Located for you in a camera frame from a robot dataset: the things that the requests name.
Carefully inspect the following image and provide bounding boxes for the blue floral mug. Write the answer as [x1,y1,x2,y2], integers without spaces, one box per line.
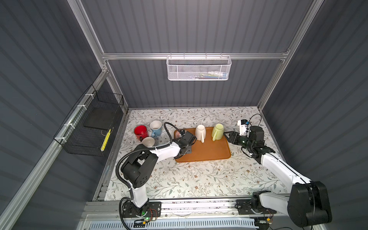
[149,120,162,139]

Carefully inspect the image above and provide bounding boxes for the purple lavender mug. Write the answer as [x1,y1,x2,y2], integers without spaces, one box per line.
[141,137,155,148]

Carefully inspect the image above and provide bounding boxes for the red mug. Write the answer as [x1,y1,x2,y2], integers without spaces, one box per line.
[134,125,149,142]

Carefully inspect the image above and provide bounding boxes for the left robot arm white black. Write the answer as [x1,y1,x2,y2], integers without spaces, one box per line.
[115,130,197,208]

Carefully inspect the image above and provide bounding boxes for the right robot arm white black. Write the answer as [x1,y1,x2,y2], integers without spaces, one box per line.
[224,126,333,228]

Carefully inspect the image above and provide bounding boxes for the pink patterned mug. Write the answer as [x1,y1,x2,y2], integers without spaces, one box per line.
[174,130,185,139]

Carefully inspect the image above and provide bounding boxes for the white cream mug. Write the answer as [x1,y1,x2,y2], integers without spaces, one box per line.
[195,125,207,143]

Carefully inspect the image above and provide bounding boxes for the light green mug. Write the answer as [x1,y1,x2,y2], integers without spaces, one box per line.
[211,124,224,141]

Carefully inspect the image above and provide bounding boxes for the orange plastic tray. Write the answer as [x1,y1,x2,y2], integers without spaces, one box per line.
[176,127,231,163]

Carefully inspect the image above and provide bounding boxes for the markers in white basket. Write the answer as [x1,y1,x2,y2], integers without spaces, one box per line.
[191,71,228,80]

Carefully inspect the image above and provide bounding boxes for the black foam pad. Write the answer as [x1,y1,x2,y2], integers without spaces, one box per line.
[83,108,116,131]

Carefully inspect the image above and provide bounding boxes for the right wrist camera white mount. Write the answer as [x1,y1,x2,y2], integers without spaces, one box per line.
[237,119,249,136]

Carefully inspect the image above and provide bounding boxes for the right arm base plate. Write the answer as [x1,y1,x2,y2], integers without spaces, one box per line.
[234,199,277,216]

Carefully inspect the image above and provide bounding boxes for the white wire mesh basket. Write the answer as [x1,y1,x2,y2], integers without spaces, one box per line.
[166,55,232,81]

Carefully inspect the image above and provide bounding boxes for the black corrugated cable conduit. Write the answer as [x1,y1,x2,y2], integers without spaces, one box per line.
[114,143,173,189]

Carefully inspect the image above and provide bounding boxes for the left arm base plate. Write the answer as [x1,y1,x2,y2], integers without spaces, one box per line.
[121,201,162,218]

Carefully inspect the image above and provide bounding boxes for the black wire basket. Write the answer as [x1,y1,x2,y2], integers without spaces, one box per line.
[54,86,125,157]

